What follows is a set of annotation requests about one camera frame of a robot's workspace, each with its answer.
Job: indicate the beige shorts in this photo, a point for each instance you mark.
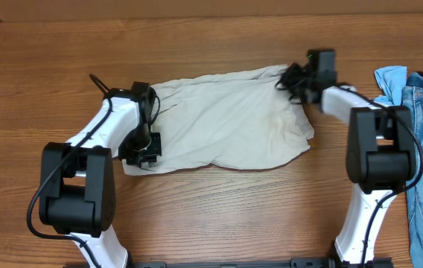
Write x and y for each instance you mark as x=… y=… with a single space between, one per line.
x=237 y=120

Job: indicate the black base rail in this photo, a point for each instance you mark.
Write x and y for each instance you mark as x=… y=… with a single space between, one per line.
x=226 y=264

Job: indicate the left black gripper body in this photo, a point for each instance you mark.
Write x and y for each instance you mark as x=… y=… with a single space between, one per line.
x=141 y=145

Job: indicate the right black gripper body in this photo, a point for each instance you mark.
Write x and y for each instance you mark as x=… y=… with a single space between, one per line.
x=295 y=83

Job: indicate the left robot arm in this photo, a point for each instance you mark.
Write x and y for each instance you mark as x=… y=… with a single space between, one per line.
x=76 y=195

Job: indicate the light blue cloth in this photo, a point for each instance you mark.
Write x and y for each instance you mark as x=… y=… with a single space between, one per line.
x=391 y=80

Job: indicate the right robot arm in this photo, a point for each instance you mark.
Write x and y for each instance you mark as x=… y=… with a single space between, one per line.
x=382 y=155

